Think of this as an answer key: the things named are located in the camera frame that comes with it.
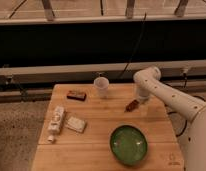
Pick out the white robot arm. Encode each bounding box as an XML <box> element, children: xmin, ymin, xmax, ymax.
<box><xmin>133</xmin><ymin>66</ymin><xmax>206</xmax><ymax>171</ymax></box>

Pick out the green ceramic bowl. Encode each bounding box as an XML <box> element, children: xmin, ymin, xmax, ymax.
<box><xmin>109</xmin><ymin>125</ymin><xmax>148</xmax><ymax>166</ymax></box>

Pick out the white plastic cup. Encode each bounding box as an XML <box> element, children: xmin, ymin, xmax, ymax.
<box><xmin>94</xmin><ymin>77</ymin><xmax>109</xmax><ymax>98</ymax></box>

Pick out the dark brown rectangular block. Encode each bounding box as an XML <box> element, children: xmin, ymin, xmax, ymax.
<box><xmin>67</xmin><ymin>90</ymin><xmax>86</xmax><ymax>101</ymax></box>

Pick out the white rectangular packet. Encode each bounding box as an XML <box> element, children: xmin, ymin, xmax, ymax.
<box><xmin>65</xmin><ymin>116</ymin><xmax>87</xmax><ymax>133</ymax></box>

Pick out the white tube with cap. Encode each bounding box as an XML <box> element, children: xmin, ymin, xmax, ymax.
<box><xmin>47</xmin><ymin>106</ymin><xmax>66</xmax><ymax>143</ymax></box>

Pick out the black cable beside table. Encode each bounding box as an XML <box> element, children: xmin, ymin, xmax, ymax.
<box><xmin>167</xmin><ymin>94</ymin><xmax>206</xmax><ymax>138</ymax></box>

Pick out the black hanging cable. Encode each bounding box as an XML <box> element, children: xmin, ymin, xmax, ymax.
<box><xmin>114</xmin><ymin>12</ymin><xmax>148</xmax><ymax>82</ymax></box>

